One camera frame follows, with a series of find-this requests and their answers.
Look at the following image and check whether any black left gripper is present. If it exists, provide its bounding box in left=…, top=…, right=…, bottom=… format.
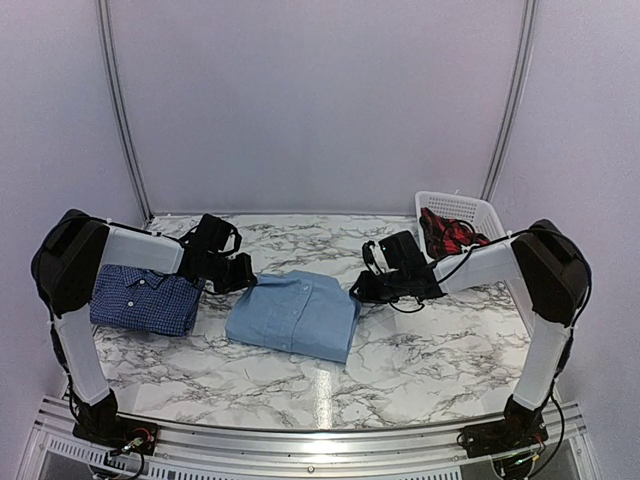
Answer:
left=204, top=252, right=256, bottom=294

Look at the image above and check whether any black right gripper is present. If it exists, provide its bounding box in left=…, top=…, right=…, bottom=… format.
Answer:
left=348, top=269, right=408, bottom=305

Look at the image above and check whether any light blue long sleeve shirt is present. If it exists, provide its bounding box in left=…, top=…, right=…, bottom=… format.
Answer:
left=225, top=271, right=360, bottom=364

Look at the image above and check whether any navy checked shirt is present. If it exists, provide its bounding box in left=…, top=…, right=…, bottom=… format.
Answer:
left=90, top=265, right=205, bottom=337

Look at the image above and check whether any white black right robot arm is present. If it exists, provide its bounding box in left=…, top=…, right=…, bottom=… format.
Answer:
left=349, top=219, right=592, bottom=411

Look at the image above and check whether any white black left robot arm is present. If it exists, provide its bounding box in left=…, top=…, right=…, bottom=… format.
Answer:
left=31, top=209, right=257, bottom=406

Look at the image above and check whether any red black plaid shirt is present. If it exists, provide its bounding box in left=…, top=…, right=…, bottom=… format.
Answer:
left=419, top=207, right=490, bottom=260

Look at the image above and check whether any white plastic laundry basket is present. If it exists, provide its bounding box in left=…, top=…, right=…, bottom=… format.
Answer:
left=415, top=191, right=505, bottom=260

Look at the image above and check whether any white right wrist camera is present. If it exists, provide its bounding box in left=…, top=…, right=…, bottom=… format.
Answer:
left=361, top=240, right=385, bottom=276

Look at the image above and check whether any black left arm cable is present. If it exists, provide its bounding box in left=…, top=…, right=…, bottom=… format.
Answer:
left=29, top=219, right=241, bottom=426

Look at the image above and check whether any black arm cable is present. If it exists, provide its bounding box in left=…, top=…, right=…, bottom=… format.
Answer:
left=389, top=217, right=596, bottom=451
left=29, top=219, right=241, bottom=426

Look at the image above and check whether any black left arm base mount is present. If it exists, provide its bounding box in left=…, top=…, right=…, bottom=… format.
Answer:
left=69, top=390, right=159, bottom=455

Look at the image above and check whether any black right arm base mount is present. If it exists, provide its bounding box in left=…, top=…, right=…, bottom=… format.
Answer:
left=457, top=395, right=550, bottom=458

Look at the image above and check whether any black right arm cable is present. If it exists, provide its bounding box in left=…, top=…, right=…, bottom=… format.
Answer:
left=389, top=217, right=596, bottom=451

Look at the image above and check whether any aluminium front frame rail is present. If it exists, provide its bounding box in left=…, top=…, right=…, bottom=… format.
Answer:
left=17, top=397, right=603, bottom=479

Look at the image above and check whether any aluminium corner post left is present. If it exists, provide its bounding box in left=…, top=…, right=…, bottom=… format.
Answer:
left=95, top=0, right=154, bottom=225

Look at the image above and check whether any aluminium corner post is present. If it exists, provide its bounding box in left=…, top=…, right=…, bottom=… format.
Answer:
left=480, top=0, right=539, bottom=201
left=95, top=0, right=154, bottom=225

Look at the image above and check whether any aluminium corner post right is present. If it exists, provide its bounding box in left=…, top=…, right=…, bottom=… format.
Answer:
left=480, top=0, right=539, bottom=201

